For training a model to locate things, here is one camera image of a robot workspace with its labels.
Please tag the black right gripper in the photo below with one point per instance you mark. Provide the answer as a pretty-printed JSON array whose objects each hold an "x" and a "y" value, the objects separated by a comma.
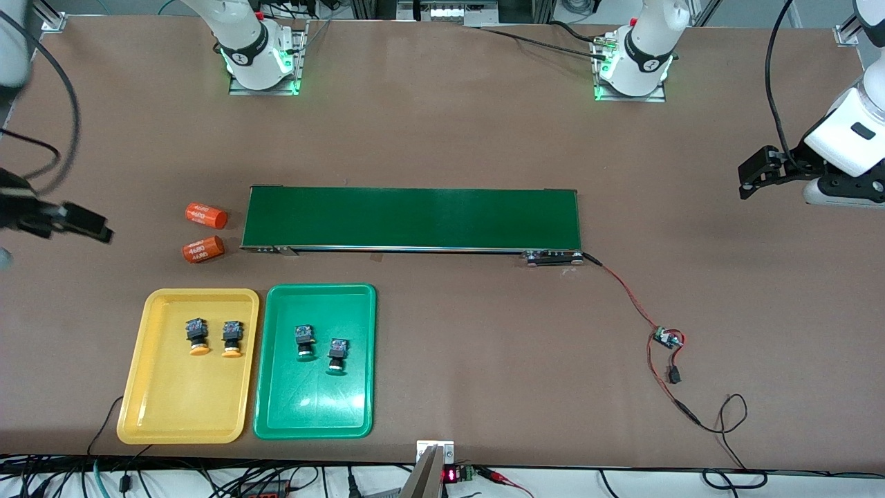
[{"x": 21, "y": 211}]

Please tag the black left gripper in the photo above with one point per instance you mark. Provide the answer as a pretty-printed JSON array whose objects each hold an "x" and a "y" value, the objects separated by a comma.
[{"x": 790, "y": 164}]

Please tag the orange 4680 cylinder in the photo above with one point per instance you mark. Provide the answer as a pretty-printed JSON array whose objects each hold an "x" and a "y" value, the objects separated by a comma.
[
  {"x": 203, "y": 250},
  {"x": 206, "y": 216}
]

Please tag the yellow push button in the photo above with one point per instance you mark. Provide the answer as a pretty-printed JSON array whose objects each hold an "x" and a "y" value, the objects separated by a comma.
[
  {"x": 233, "y": 333},
  {"x": 198, "y": 330}
]

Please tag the green push button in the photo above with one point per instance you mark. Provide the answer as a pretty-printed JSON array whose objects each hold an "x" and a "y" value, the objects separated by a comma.
[
  {"x": 304, "y": 339},
  {"x": 337, "y": 353}
]

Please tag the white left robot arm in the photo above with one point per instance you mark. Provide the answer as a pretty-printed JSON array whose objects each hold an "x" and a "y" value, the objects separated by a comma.
[{"x": 850, "y": 131}]

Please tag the small black controller board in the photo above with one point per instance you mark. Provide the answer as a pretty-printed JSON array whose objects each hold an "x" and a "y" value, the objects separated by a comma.
[{"x": 667, "y": 338}]

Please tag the yellow plastic tray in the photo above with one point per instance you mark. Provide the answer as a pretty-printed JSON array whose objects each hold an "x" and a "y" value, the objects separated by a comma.
[{"x": 173, "y": 394}]

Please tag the red black power lead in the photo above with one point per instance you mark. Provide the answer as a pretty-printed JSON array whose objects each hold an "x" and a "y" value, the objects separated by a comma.
[{"x": 684, "y": 410}]

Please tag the green plastic tray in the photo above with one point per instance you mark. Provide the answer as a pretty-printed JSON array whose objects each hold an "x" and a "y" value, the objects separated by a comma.
[{"x": 314, "y": 408}]

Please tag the black power strip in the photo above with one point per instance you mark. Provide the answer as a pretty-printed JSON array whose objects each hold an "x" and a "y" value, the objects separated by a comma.
[{"x": 266, "y": 492}]

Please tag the green conveyor belt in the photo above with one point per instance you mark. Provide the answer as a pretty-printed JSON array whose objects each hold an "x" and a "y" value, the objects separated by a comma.
[{"x": 415, "y": 218}]

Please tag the red digit display module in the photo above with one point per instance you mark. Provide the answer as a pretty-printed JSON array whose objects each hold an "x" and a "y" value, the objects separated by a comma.
[{"x": 451, "y": 475}]

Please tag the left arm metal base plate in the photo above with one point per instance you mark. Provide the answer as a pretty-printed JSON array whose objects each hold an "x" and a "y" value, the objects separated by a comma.
[{"x": 605, "y": 97}]

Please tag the black inline rocker switch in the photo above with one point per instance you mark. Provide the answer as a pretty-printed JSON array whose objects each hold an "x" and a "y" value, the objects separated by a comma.
[{"x": 673, "y": 375}]

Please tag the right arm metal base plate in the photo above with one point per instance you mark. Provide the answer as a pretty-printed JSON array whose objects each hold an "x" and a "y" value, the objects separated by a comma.
[{"x": 301, "y": 62}]

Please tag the aluminium frame structure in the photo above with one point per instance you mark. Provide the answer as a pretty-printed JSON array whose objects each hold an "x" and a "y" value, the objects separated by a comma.
[{"x": 446, "y": 10}]

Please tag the grey metal camera mount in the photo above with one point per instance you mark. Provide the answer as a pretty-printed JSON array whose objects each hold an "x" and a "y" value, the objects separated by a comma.
[{"x": 423, "y": 481}]

